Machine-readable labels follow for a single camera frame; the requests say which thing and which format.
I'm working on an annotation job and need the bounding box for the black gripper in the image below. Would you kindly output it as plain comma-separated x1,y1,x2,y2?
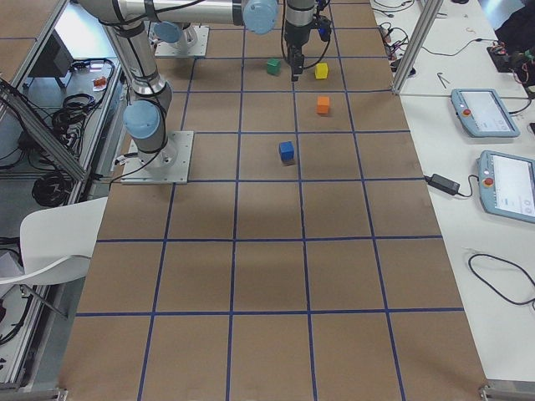
287,43,304,81

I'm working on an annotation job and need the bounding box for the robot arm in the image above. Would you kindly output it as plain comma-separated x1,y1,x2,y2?
106,23,177,169
79,1,331,94

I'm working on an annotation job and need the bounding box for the green wooden block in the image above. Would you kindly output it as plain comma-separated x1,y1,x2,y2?
266,58,281,76

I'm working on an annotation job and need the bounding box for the yellow wooden block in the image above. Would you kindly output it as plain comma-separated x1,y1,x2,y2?
314,63,329,80

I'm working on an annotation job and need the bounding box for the orange wooden block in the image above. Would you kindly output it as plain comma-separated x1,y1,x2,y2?
316,96,330,115

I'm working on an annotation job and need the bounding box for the blue wooden block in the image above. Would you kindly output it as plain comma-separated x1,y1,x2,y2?
278,141,295,164

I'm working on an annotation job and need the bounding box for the allen key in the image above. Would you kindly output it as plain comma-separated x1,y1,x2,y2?
436,72,450,89

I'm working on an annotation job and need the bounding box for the far teach pendant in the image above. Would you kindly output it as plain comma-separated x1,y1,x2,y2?
451,89,520,138

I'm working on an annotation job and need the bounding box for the teach pendant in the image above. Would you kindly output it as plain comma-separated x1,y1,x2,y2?
477,150,534,223
451,89,520,138

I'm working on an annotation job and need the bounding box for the black power adapter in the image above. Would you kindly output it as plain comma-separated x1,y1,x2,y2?
425,174,460,195

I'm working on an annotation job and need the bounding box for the orange snack packet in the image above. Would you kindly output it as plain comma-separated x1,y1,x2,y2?
93,76,107,92

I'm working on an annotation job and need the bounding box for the near teach pendant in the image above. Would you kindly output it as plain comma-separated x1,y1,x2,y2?
477,150,534,223

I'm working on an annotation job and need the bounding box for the white chair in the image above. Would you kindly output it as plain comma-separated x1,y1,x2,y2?
1,197,108,286

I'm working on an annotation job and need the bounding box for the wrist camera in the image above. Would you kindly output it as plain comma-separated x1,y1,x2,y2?
314,13,332,43

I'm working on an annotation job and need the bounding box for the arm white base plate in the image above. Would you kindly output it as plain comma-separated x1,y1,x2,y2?
120,131,194,185
153,23,209,58

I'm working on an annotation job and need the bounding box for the aluminium frame post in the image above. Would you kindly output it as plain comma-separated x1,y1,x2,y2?
391,0,443,95

